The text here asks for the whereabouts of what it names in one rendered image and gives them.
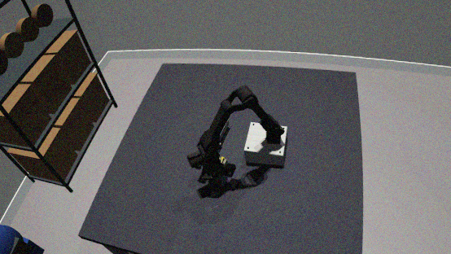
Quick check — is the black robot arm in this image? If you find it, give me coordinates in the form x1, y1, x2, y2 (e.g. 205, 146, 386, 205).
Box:
187, 85, 285, 181

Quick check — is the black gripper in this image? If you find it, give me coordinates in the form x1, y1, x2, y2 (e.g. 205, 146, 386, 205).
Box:
194, 154, 236, 177

